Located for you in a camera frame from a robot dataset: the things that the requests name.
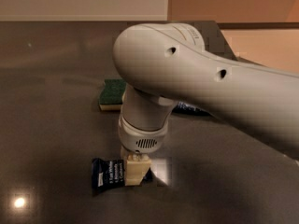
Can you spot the grey gripper with vents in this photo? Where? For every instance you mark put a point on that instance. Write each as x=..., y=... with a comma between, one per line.
x=141, y=138

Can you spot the dark blue rxbar wrapper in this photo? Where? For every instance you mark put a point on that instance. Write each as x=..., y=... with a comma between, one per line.
x=110, y=174

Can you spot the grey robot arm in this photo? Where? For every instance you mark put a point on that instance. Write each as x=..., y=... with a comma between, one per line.
x=163, y=64

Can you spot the blue chip bag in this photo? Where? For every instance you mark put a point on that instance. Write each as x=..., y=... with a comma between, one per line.
x=186, y=109

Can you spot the green and yellow sponge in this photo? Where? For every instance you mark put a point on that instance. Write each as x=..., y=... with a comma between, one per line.
x=110, y=98

